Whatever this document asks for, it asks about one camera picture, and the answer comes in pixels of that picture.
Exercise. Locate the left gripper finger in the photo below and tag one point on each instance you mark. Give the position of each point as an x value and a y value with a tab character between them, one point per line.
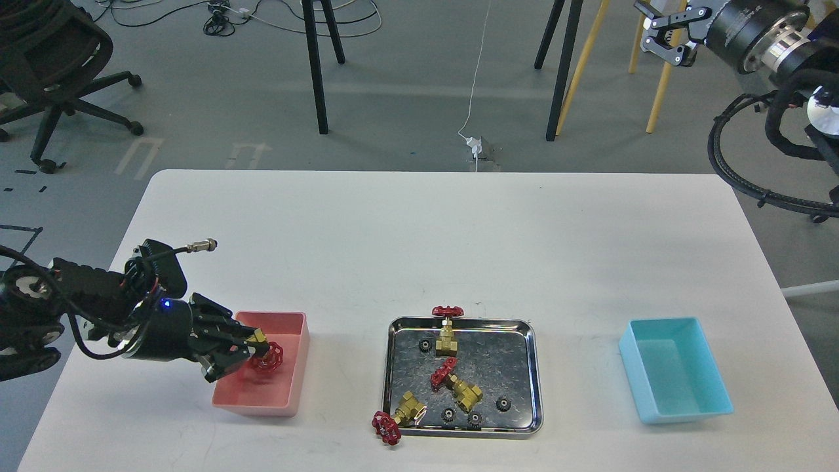
217	364
213	323

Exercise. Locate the brass valve tray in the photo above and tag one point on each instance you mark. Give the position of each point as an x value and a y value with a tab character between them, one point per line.
466	394
387	426

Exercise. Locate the black stool leg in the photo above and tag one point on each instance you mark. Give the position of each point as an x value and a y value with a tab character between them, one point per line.
311	35
574	10

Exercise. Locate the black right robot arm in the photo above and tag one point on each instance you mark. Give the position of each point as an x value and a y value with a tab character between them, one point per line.
801	119

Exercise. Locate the brass valve tray bottom left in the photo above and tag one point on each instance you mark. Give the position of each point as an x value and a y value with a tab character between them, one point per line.
387	426

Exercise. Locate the black stool leg right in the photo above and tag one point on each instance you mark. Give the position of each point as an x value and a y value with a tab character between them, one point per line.
574	10

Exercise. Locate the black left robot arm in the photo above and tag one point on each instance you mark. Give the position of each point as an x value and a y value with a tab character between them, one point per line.
138	313

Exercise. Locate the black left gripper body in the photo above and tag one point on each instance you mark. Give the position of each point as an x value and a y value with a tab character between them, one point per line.
172	332

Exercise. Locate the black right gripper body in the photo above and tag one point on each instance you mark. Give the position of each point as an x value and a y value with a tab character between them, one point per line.
738	27

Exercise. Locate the black stool leg left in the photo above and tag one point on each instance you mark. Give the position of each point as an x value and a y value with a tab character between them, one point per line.
311	35

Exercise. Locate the black office chair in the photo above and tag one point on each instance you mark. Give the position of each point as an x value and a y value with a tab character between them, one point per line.
52	53

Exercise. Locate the yellow wooden leg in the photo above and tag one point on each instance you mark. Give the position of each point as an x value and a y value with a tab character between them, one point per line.
575	77
665	76

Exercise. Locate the white power adapter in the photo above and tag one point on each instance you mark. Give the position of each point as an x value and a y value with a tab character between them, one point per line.
476	147

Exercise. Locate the brass valve red handwheel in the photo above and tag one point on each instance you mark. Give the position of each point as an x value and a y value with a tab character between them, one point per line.
270	359

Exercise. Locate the brass valve tray centre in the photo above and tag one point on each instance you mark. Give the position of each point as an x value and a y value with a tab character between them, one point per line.
466	394

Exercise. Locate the pink plastic box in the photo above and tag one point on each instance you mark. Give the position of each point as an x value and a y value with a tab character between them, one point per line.
253	391

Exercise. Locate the brass valve at tray top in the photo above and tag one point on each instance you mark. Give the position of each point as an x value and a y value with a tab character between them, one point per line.
446	344

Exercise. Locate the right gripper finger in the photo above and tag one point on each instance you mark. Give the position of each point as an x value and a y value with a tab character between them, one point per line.
675	37

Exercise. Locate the light blue plastic box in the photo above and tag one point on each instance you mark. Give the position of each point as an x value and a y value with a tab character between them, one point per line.
671	371

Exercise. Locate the shiny metal tray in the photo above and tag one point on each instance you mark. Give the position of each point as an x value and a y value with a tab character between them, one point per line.
498	355

